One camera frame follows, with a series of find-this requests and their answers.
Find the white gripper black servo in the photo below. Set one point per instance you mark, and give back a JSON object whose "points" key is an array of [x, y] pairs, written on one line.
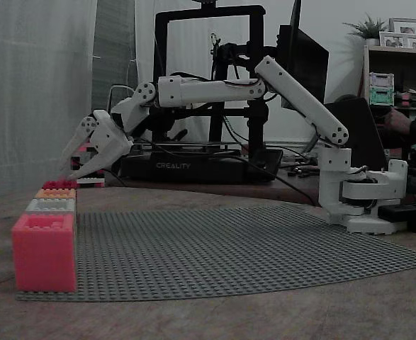
{"points": [[108, 139]]}

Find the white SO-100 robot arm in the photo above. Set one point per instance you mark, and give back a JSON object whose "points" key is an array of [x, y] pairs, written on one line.
{"points": [[299, 95]]}

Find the red brick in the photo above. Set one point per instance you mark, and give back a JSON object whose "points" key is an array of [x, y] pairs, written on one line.
{"points": [[59, 185]]}

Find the orange brick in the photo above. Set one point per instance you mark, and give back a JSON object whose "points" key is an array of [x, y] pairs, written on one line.
{"points": [[55, 194]]}

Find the grey brick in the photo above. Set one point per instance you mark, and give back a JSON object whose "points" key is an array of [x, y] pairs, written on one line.
{"points": [[37, 206]]}

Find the large pink brick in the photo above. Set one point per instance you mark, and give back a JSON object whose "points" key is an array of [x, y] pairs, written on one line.
{"points": [[44, 258]]}

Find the grey studded baseplate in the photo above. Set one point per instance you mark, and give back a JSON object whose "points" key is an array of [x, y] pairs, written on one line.
{"points": [[211, 255]]}

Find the person's hand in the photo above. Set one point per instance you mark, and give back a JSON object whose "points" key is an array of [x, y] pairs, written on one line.
{"points": [[399, 122]]}

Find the white sheer curtain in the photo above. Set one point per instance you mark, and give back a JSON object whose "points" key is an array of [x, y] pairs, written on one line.
{"points": [[34, 99]]}

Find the black Creality 3D printer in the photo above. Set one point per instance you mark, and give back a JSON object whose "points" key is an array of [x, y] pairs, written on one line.
{"points": [[193, 166]]}

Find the black computer monitor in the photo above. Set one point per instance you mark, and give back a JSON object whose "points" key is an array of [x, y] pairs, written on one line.
{"points": [[307, 63]]}

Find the dark open laptop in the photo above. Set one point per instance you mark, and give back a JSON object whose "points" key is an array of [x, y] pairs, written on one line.
{"points": [[360, 134]]}

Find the green storage crate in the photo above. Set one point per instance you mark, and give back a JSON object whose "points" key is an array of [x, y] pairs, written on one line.
{"points": [[381, 96]]}

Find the pink white storage crate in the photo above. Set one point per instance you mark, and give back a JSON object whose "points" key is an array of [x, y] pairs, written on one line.
{"points": [[381, 79]]}

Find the small potted green plant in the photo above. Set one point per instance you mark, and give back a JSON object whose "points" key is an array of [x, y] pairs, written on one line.
{"points": [[369, 28]]}

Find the wooden shelf unit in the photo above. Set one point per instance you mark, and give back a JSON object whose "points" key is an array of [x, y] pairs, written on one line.
{"points": [[406, 60]]}

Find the multicolour Lego camera stand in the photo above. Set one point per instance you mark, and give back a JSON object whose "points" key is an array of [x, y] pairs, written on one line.
{"points": [[94, 181]]}

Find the large white photo frame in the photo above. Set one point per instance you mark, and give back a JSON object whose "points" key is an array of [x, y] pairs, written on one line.
{"points": [[407, 26]]}

